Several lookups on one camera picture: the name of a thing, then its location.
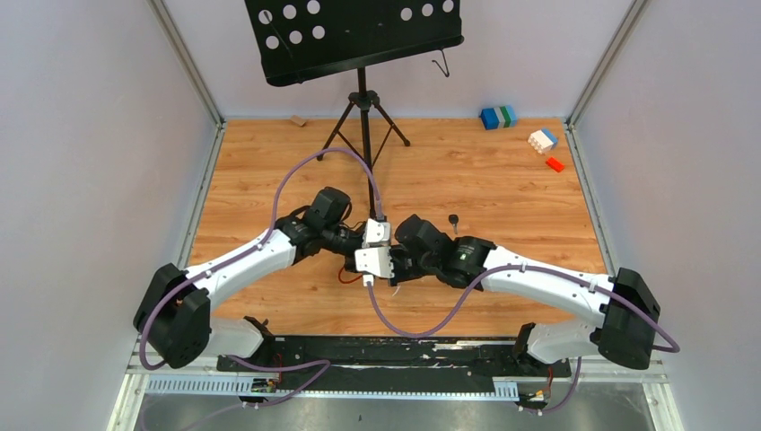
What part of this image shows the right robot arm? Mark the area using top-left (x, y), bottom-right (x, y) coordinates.
top-left (390, 215), bottom-right (660, 375)

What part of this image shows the small wooden block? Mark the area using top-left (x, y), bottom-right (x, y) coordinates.
top-left (290, 115), bottom-right (308, 128)

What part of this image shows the white slotted cable duct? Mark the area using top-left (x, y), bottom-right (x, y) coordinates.
top-left (144, 374), bottom-right (520, 401)

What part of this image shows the black music stand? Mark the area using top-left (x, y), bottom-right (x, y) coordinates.
top-left (244, 0), bottom-right (466, 220)

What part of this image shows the black head key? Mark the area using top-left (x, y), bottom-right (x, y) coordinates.
top-left (448, 214), bottom-right (459, 235)

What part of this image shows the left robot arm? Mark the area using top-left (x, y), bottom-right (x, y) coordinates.
top-left (133, 187), bottom-right (363, 371)

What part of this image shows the red block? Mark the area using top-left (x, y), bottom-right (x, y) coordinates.
top-left (546, 157), bottom-right (565, 172)

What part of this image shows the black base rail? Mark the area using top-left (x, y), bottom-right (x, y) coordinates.
top-left (247, 335), bottom-right (572, 391)

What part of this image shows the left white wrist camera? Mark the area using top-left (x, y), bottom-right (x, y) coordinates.
top-left (363, 218), bottom-right (392, 248)

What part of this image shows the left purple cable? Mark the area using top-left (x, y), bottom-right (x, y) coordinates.
top-left (137, 147), bottom-right (385, 371)

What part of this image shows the red cable lock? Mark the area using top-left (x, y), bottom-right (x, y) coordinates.
top-left (337, 267), bottom-right (363, 285)

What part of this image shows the white blue block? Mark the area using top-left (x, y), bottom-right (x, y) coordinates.
top-left (528, 128), bottom-right (559, 154)

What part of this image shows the blue green block stack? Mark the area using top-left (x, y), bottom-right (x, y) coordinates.
top-left (479, 105), bottom-right (519, 130)

